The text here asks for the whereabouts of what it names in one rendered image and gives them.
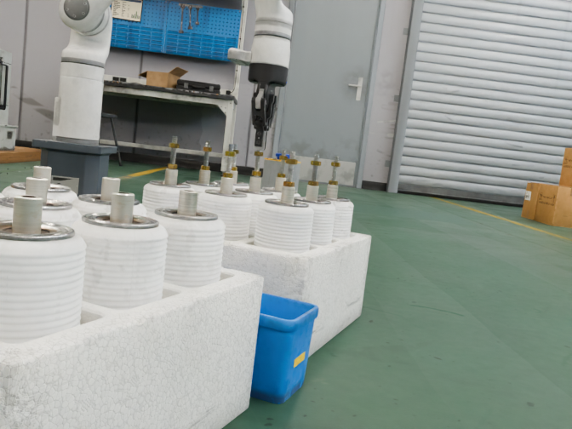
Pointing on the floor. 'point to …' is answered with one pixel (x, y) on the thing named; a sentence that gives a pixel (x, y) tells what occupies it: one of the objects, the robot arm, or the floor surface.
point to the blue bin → (282, 347)
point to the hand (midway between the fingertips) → (260, 140)
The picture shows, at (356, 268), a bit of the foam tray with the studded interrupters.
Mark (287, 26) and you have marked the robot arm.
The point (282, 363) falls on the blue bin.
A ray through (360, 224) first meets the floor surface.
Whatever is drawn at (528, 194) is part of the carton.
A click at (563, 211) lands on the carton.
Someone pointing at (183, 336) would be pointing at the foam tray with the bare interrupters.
